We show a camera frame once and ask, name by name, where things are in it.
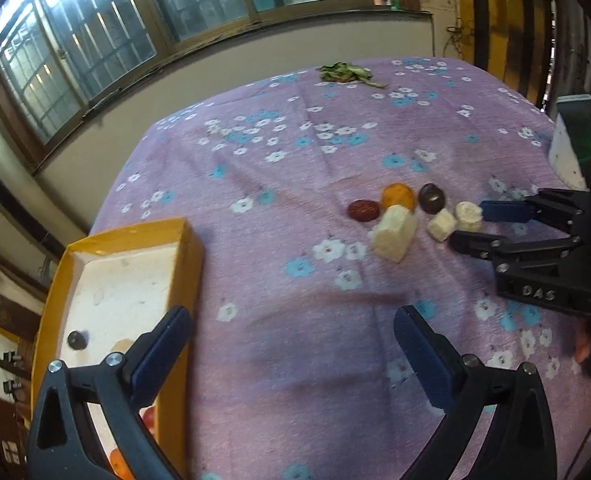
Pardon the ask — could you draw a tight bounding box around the hanging wire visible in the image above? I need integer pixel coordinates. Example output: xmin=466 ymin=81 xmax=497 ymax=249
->
xmin=445 ymin=17 xmax=476 ymax=61

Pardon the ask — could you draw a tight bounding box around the pile of green leaves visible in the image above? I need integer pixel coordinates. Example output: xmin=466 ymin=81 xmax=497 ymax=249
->
xmin=317 ymin=61 xmax=389 ymax=89

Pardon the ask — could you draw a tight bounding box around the dark red date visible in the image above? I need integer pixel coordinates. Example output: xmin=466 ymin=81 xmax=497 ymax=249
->
xmin=347 ymin=199 xmax=380 ymax=221

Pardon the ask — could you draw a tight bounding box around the yellow cardboard box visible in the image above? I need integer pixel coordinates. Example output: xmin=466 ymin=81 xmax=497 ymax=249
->
xmin=32 ymin=217 xmax=205 ymax=480

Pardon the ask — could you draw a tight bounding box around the purple floral tablecloth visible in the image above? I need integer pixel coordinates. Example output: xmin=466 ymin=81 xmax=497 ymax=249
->
xmin=88 ymin=56 xmax=591 ymax=480

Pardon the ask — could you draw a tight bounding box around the small beige chunk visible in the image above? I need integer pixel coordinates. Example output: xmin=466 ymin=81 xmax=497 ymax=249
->
xmin=426 ymin=209 xmax=459 ymax=242

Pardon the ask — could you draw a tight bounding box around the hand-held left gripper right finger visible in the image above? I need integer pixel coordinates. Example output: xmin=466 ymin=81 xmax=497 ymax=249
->
xmin=393 ymin=305 xmax=559 ymax=480

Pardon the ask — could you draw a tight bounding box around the wooden framed window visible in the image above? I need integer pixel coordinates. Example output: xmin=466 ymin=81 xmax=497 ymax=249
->
xmin=0 ymin=0 xmax=421 ymax=161

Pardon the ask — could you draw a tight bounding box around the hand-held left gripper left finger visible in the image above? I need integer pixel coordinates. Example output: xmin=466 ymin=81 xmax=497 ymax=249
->
xmin=28 ymin=306 xmax=195 ymax=480

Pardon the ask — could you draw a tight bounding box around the round beige chunk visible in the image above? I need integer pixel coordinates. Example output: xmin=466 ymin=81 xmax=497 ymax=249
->
xmin=454 ymin=201 xmax=483 ymax=232

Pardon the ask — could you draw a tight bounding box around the dark wooden cabinet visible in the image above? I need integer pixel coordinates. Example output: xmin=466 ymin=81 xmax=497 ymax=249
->
xmin=475 ymin=0 xmax=591 ymax=111

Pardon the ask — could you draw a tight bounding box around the hexagonal beige chunk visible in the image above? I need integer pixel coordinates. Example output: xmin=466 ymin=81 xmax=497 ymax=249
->
xmin=371 ymin=205 xmax=419 ymax=264

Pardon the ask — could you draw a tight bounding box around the small orange kumquat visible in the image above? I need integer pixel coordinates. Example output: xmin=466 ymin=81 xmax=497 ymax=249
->
xmin=380 ymin=183 xmax=417 ymax=212

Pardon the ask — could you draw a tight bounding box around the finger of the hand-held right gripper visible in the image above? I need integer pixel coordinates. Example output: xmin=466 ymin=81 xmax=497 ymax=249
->
xmin=479 ymin=187 xmax=591 ymax=233
xmin=448 ymin=230 xmax=583 ymax=264

